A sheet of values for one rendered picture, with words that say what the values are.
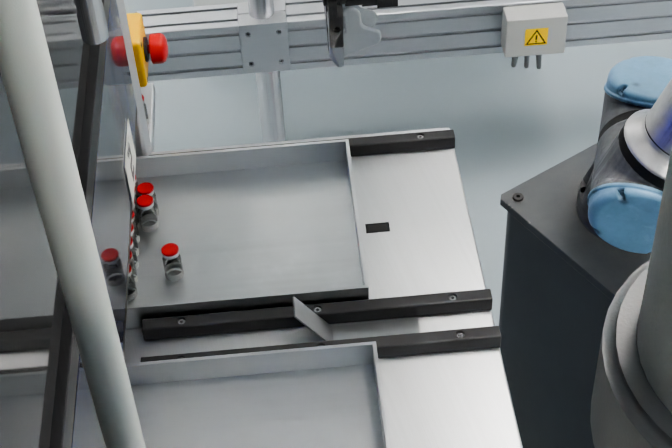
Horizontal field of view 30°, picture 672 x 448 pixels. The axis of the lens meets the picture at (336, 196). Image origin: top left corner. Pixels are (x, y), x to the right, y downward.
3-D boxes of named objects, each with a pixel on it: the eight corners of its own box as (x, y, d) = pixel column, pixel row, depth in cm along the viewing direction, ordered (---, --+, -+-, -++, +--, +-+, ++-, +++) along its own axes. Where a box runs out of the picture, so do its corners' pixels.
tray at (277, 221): (74, 333, 144) (69, 313, 142) (88, 181, 163) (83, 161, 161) (369, 307, 145) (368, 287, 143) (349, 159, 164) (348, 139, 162)
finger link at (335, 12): (345, 54, 139) (341, -12, 133) (331, 56, 139) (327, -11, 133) (340, 29, 143) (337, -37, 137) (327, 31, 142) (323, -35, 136)
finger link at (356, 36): (383, 77, 144) (382, 10, 137) (332, 82, 143) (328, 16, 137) (380, 61, 146) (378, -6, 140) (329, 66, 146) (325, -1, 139)
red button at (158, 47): (140, 71, 164) (135, 46, 161) (141, 53, 167) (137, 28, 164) (169, 69, 164) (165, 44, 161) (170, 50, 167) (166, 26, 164)
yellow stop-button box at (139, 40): (92, 92, 164) (83, 48, 159) (96, 59, 169) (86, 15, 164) (150, 87, 164) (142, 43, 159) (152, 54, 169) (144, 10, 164)
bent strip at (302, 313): (297, 351, 141) (294, 316, 137) (295, 331, 143) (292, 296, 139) (422, 339, 141) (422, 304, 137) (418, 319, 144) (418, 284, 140)
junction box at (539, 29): (504, 58, 248) (507, 21, 242) (500, 43, 251) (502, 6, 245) (564, 53, 248) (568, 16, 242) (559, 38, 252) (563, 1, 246)
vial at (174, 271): (165, 283, 149) (160, 258, 146) (165, 269, 151) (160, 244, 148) (184, 281, 149) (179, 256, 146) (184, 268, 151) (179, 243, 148)
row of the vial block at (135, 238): (118, 302, 147) (112, 275, 144) (124, 198, 160) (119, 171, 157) (137, 301, 147) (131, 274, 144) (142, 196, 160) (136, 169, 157)
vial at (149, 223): (140, 233, 155) (135, 206, 152) (141, 221, 157) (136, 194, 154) (158, 232, 155) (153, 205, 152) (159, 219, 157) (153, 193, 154)
